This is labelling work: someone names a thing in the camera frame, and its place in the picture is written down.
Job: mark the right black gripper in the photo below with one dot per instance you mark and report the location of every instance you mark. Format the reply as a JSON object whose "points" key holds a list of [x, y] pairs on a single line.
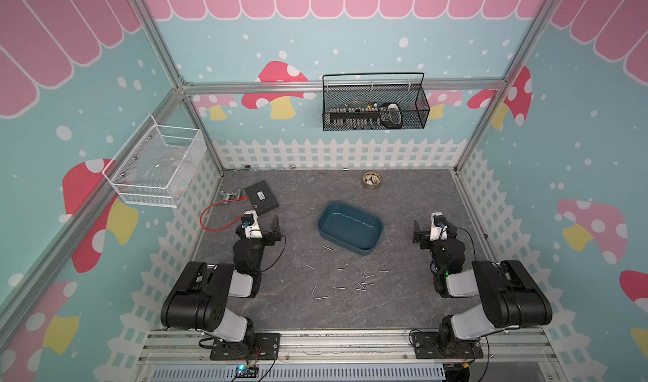
{"points": [[418, 236]]}

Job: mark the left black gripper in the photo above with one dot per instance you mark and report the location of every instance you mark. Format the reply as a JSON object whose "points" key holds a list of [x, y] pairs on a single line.
{"points": [[270, 239]]}

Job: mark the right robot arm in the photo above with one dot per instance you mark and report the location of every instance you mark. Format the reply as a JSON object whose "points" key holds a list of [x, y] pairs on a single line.
{"points": [[509, 298]]}

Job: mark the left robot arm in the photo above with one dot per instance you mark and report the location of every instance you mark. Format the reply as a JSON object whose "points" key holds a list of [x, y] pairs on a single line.
{"points": [[198, 300]]}

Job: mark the black power adapter box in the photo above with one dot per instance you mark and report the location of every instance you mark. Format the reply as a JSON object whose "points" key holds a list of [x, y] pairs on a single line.
{"points": [[261, 197]]}

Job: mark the teal plastic storage box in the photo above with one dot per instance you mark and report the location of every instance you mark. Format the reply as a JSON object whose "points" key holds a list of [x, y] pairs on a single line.
{"points": [[350, 227]]}

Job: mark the brown tape roll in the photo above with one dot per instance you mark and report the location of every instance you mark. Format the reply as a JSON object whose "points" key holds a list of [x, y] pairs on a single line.
{"points": [[371, 180]]}

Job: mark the small green circuit board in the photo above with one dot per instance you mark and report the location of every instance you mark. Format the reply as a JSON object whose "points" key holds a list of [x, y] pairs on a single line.
{"points": [[246, 372]]}

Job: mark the items in black basket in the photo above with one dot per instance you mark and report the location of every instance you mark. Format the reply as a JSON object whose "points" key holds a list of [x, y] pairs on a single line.
{"points": [[372, 116]]}

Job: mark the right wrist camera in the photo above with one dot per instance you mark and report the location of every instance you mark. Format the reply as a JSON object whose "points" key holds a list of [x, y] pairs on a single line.
{"points": [[439, 227]]}

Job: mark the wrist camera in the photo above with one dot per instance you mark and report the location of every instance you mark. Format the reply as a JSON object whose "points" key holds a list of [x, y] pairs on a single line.
{"points": [[249, 224], [439, 227]]}

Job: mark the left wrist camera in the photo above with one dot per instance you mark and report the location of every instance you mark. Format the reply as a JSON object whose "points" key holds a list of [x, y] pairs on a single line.
{"points": [[249, 224]]}

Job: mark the silver metal bracket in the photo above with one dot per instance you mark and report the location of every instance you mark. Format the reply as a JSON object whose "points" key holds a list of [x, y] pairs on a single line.
{"points": [[235, 195]]}

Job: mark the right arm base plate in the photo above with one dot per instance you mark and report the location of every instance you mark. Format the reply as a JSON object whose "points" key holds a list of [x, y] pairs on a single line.
{"points": [[436, 345]]}

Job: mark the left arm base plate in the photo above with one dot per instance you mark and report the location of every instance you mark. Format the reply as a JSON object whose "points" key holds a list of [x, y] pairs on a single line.
{"points": [[262, 346]]}

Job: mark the white wire basket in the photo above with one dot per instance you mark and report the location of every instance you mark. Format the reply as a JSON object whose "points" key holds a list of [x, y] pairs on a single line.
{"points": [[158, 164]]}

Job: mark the aluminium front rail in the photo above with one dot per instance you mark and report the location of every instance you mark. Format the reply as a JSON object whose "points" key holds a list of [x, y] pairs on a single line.
{"points": [[350, 346]]}

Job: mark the black wire mesh basket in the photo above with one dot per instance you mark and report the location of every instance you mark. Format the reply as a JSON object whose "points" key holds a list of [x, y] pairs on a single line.
{"points": [[374, 101]]}

